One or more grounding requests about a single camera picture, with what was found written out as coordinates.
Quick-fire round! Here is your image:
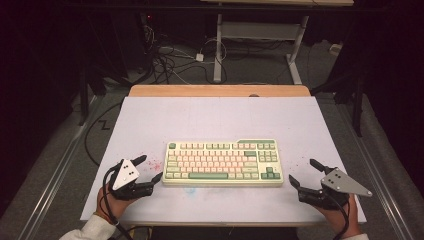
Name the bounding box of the white metal desk frame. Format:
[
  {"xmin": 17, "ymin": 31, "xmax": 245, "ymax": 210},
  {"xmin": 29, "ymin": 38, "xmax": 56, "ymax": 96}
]
[{"xmin": 212, "ymin": 13, "xmax": 310, "ymax": 86}]

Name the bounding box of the white table sheet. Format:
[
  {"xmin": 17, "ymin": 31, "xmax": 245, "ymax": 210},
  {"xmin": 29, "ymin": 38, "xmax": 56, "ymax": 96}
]
[{"xmin": 80, "ymin": 95, "xmax": 367, "ymax": 224}]

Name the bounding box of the person's left hand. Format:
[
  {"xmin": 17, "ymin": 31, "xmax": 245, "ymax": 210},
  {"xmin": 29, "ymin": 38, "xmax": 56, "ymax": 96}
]
[{"xmin": 95, "ymin": 184, "xmax": 138, "ymax": 224}]

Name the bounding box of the small white floor box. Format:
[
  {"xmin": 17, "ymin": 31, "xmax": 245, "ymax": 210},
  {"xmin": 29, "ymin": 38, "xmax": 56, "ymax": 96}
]
[{"xmin": 328, "ymin": 42, "xmax": 344, "ymax": 56}]

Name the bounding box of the person's right hand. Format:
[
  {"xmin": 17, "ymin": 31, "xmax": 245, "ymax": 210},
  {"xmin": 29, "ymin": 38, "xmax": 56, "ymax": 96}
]
[{"xmin": 315, "ymin": 195, "xmax": 363, "ymax": 239}]

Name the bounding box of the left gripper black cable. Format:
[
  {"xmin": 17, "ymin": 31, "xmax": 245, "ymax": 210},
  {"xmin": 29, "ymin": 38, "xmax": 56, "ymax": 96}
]
[{"xmin": 101, "ymin": 161, "xmax": 135, "ymax": 240}]

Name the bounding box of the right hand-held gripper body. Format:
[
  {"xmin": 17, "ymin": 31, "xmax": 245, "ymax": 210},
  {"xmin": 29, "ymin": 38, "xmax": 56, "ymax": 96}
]
[{"xmin": 297, "ymin": 167, "xmax": 374, "ymax": 211}]

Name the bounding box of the black stand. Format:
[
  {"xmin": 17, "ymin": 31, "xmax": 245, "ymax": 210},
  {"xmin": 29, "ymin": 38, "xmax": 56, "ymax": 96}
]
[
  {"xmin": 310, "ymin": 66, "xmax": 367, "ymax": 138},
  {"xmin": 77, "ymin": 66, "xmax": 92, "ymax": 127}
]

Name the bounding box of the black floor cable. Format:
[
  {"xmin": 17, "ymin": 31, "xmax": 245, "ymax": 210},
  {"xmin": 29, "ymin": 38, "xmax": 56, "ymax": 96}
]
[{"xmin": 83, "ymin": 101, "xmax": 123, "ymax": 168}]

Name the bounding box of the aluminium floor rail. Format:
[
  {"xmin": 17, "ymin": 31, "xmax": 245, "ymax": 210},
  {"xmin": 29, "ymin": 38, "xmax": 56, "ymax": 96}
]
[
  {"xmin": 15, "ymin": 95, "xmax": 103, "ymax": 240},
  {"xmin": 335, "ymin": 99, "xmax": 416, "ymax": 240}
]

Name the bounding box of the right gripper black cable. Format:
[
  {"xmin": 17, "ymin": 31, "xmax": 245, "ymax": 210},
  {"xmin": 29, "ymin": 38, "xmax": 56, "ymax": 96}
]
[{"xmin": 324, "ymin": 191, "xmax": 351, "ymax": 240}]

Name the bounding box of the tangle of floor cables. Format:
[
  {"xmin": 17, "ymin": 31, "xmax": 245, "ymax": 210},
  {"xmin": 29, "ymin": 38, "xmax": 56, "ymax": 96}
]
[{"xmin": 143, "ymin": 23, "xmax": 228, "ymax": 86}]

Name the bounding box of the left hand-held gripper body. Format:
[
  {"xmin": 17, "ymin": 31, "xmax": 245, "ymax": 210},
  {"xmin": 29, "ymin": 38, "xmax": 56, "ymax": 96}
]
[{"xmin": 109, "ymin": 158, "xmax": 155, "ymax": 202}]

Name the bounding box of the dark equipment with red light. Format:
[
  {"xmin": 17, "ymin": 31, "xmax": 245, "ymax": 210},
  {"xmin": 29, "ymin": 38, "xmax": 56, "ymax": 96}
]
[{"xmin": 138, "ymin": 11, "xmax": 158, "ymax": 73}]

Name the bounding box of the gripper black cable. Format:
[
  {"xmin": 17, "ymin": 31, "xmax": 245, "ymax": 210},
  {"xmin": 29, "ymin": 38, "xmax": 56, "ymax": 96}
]
[
  {"xmin": 101, "ymin": 161, "xmax": 135, "ymax": 240},
  {"xmin": 324, "ymin": 191, "xmax": 351, "ymax": 240}
]

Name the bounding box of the green and cream keyboard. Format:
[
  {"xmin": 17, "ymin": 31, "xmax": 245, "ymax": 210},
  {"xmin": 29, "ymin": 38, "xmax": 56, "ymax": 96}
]
[{"xmin": 161, "ymin": 138, "xmax": 285, "ymax": 188}]

